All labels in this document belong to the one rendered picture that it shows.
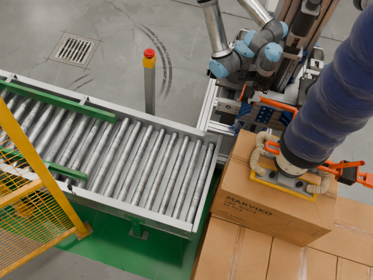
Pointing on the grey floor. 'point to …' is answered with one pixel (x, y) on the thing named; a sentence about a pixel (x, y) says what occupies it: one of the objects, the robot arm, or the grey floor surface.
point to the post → (149, 84)
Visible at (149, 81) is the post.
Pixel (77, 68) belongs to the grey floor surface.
